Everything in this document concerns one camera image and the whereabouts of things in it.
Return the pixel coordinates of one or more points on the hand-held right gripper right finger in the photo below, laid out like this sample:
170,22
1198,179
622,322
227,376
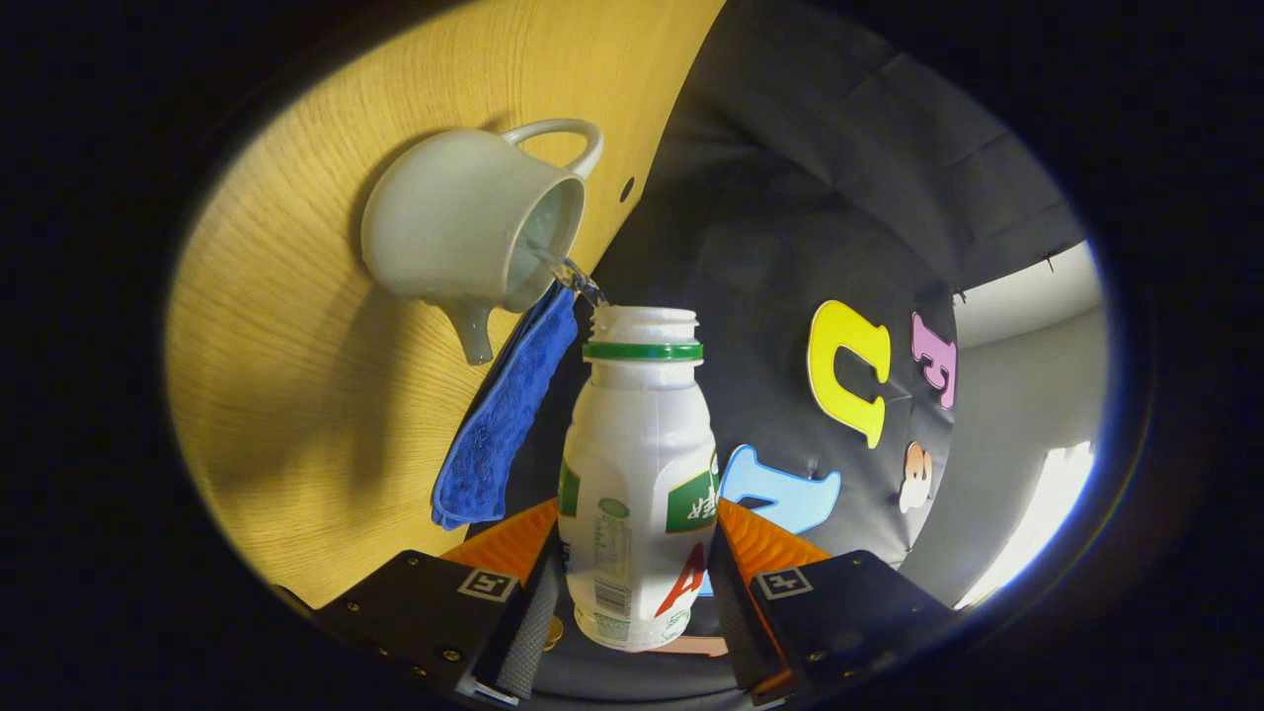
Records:
736,612

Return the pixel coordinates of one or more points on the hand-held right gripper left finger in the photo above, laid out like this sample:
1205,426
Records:
533,622

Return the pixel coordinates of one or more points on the white water bottle green label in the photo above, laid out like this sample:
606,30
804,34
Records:
637,464

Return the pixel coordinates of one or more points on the white teacup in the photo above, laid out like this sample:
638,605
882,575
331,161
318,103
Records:
444,217

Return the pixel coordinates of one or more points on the blue towel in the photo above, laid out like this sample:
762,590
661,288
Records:
494,434

